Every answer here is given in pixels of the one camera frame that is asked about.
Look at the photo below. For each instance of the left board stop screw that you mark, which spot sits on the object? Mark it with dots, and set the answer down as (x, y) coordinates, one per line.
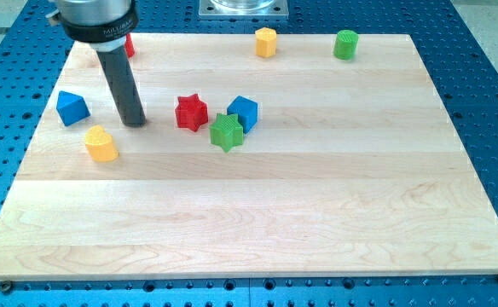
(6, 286)

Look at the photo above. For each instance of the blue cube block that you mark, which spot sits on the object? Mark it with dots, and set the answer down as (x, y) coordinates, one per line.
(247, 111)

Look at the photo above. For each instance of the yellow heart block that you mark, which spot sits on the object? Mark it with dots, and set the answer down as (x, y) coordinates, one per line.
(100, 144)

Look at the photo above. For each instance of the green star block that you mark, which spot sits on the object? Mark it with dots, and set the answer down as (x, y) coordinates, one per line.
(226, 132)

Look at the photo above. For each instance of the yellow hexagon block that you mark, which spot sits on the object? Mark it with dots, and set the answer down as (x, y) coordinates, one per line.
(266, 40)

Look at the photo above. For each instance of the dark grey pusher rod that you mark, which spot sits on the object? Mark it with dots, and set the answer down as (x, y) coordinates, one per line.
(116, 67)

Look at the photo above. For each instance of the light wooden board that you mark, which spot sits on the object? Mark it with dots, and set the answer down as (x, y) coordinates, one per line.
(353, 168)

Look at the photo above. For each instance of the red block behind rod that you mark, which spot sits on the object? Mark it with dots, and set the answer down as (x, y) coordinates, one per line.
(128, 46)

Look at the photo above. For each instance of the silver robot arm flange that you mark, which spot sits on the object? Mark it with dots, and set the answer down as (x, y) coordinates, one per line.
(103, 24)

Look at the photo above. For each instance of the blue triangular prism block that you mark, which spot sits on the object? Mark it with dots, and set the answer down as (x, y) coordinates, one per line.
(71, 108)

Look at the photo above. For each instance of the red star block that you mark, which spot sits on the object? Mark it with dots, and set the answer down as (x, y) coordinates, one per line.
(191, 112)

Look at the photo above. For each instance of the green cylinder block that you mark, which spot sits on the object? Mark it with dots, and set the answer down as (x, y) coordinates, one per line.
(345, 44)

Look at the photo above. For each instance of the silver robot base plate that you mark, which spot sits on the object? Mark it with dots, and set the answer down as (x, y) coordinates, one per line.
(242, 9)

